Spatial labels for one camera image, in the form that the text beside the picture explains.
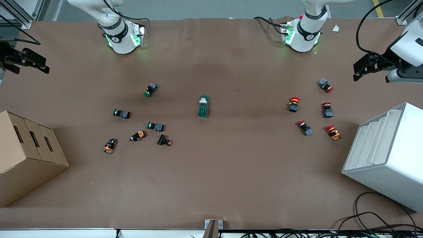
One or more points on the grey metal table bracket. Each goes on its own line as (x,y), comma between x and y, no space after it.
(213,226)

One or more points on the green load switch white lever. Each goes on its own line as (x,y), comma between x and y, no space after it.
(203,109)

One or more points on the red mushroom button orange block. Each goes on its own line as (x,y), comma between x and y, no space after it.
(333,132)
(293,104)

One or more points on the green push button grey block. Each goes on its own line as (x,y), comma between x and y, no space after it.
(156,126)
(122,113)
(151,88)

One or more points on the red lamp button black block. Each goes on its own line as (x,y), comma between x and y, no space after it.
(163,140)

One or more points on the red mushroom button grey block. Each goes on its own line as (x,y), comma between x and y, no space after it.
(305,128)
(325,84)
(327,110)

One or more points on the black push button orange block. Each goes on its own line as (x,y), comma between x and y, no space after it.
(138,136)
(110,146)

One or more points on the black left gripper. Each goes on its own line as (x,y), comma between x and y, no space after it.
(384,60)

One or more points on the white paper scrap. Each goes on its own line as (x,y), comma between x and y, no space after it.
(336,28)

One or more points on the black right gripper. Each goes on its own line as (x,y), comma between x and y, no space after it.
(7,54)

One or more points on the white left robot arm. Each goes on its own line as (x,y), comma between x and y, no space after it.
(304,36)

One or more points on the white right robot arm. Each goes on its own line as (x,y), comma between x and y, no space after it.
(120,43)

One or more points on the white plastic stepped rack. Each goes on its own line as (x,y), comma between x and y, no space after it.
(393,165)

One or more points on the brown cardboard box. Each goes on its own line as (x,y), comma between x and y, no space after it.
(23,158)

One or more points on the aluminium frame profile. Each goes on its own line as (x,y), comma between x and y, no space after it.
(26,24)
(401,20)

